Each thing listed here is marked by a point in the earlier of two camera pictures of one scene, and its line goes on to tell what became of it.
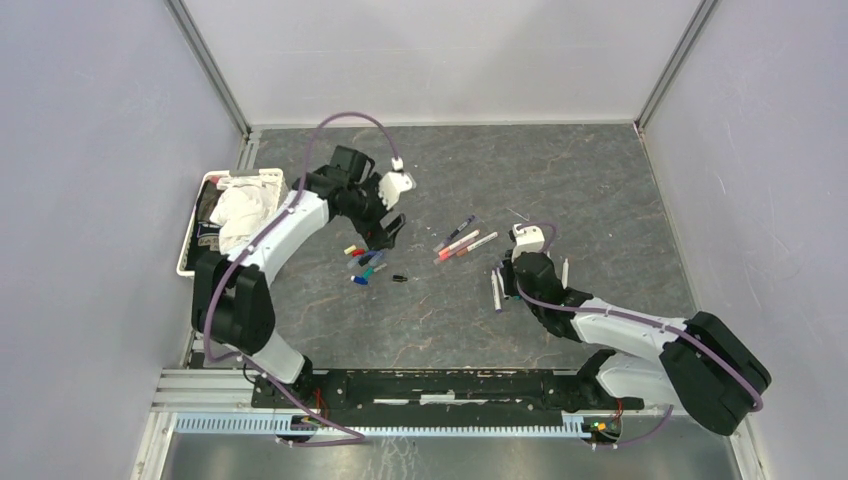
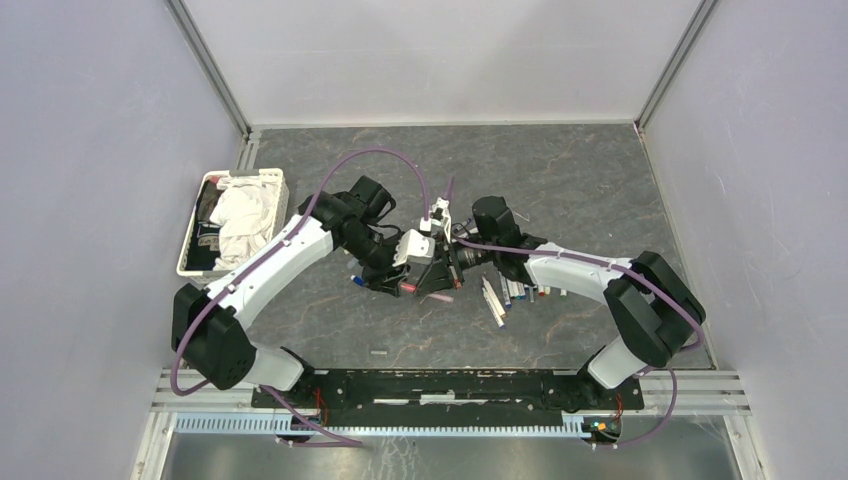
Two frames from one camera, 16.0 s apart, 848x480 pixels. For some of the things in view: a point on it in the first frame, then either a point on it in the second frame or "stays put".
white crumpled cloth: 242,203 stays put
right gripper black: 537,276 to 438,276
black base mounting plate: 436,398 stays put
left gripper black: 372,231 to 386,277
